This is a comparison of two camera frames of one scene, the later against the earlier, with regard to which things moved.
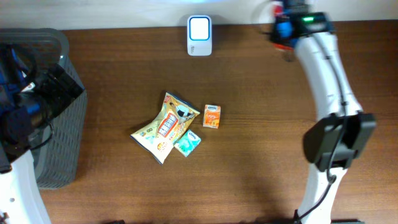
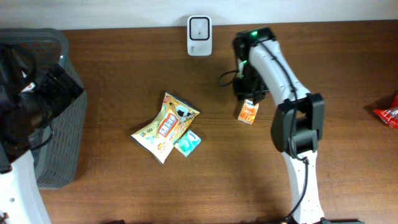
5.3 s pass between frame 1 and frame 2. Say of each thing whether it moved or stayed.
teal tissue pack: stayed
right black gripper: moved
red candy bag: moved
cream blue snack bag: stayed
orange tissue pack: moved
